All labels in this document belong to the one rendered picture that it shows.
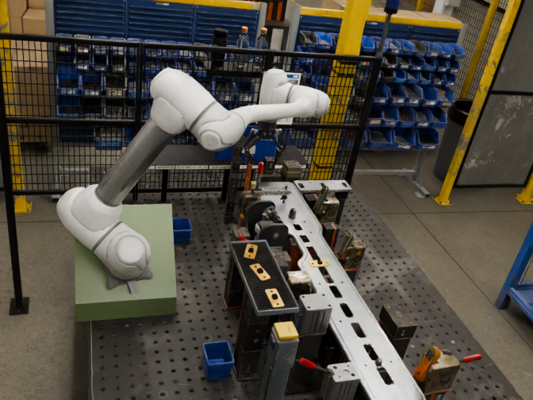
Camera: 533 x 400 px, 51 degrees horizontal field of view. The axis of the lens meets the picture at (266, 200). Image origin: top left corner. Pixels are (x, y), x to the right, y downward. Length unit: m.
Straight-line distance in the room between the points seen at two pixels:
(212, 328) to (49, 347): 1.18
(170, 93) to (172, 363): 1.00
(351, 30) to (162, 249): 1.51
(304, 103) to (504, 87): 3.03
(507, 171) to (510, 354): 2.16
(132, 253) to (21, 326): 1.46
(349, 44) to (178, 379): 1.88
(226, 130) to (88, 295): 0.90
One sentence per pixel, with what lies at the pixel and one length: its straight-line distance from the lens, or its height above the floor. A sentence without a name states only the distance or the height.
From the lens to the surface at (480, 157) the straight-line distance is 5.25.
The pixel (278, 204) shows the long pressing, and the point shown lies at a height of 1.00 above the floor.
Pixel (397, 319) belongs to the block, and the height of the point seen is 1.03.
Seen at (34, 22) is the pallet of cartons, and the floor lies 0.71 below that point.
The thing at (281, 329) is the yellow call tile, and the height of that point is 1.16.
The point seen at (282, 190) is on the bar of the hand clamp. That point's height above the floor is 1.07.
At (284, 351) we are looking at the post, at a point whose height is 1.11.
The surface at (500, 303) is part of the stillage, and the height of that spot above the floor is 0.05.
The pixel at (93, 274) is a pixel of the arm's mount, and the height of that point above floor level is 0.87.
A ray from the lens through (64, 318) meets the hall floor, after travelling 3.41.
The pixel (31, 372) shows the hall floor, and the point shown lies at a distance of 3.16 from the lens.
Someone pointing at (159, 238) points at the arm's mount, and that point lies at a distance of 2.34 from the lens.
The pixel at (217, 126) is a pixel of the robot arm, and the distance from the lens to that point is 1.77.
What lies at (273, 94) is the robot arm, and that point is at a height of 1.55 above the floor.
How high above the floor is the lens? 2.31
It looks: 30 degrees down
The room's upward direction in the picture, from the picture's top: 10 degrees clockwise
